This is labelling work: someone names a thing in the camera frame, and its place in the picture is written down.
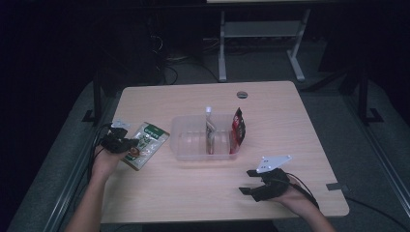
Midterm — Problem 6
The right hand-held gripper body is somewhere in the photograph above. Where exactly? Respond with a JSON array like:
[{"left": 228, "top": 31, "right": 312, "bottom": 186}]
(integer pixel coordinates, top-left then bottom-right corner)
[{"left": 249, "top": 155, "right": 293, "bottom": 203}]

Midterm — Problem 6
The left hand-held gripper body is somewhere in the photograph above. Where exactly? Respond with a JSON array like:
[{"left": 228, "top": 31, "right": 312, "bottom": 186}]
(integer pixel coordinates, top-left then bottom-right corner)
[{"left": 100, "top": 119, "right": 132, "bottom": 155}]

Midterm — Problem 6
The green snack packet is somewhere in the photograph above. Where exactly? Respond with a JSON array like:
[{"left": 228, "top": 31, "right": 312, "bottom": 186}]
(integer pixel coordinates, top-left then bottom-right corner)
[{"left": 121, "top": 121, "right": 171, "bottom": 171}]

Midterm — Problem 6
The red black clear snack packet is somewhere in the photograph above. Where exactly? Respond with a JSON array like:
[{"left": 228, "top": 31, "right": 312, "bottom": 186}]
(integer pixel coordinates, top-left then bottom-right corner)
[{"left": 229, "top": 106, "right": 247, "bottom": 155}]

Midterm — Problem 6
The clear plastic container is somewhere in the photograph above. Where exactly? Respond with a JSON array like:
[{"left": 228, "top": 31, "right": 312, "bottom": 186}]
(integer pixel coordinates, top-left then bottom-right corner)
[{"left": 169, "top": 112, "right": 243, "bottom": 161}]

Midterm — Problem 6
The person's left hand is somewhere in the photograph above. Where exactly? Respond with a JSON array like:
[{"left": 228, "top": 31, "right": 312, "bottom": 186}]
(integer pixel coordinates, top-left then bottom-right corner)
[{"left": 91, "top": 144, "right": 129, "bottom": 182}]

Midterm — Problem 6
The person's right hand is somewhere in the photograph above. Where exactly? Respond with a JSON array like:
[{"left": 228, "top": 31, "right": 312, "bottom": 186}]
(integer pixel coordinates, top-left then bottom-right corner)
[{"left": 272, "top": 176, "right": 320, "bottom": 215}]

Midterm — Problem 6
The black metal stand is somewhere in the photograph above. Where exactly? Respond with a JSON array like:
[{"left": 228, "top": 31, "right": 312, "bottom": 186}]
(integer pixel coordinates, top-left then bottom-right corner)
[
  {"left": 337, "top": 69, "right": 385, "bottom": 126},
  {"left": 81, "top": 72, "right": 104, "bottom": 126}
]

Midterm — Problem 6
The grey tape strip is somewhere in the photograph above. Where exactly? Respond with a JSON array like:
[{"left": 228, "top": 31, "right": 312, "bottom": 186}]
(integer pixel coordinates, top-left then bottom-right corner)
[{"left": 325, "top": 182, "right": 350, "bottom": 192}]

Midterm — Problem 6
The left hand-held gripper cable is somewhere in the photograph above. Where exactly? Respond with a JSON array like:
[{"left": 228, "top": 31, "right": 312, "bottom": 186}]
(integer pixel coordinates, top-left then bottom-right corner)
[{"left": 86, "top": 123, "right": 113, "bottom": 177}]

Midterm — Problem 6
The hand-held gripper cable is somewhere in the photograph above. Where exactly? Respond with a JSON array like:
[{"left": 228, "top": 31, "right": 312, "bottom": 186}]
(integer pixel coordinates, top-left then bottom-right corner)
[
  {"left": 86, "top": 123, "right": 113, "bottom": 177},
  {"left": 284, "top": 172, "right": 321, "bottom": 211}
]

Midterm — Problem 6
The right hand-held gripper cable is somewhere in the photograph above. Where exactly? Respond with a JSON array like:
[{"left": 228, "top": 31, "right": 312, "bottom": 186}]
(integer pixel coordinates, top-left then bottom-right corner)
[{"left": 284, "top": 172, "right": 321, "bottom": 211}]

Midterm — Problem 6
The grey metal rail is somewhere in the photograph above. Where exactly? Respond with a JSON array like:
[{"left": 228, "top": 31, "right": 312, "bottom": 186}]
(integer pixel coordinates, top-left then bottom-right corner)
[
  {"left": 42, "top": 96, "right": 121, "bottom": 232},
  {"left": 341, "top": 95, "right": 410, "bottom": 209}
]

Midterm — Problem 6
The bundle of black cables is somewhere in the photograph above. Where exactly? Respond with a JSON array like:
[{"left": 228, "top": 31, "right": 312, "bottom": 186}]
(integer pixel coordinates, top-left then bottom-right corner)
[{"left": 149, "top": 32, "right": 220, "bottom": 85}]

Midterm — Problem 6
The thin black cable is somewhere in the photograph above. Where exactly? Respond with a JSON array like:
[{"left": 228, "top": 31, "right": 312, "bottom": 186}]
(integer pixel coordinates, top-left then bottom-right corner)
[{"left": 346, "top": 195, "right": 410, "bottom": 232}]

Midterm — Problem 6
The white metal desk frame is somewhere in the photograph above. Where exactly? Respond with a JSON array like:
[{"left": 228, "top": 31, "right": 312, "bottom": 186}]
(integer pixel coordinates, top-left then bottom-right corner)
[{"left": 206, "top": 0, "right": 312, "bottom": 83}]

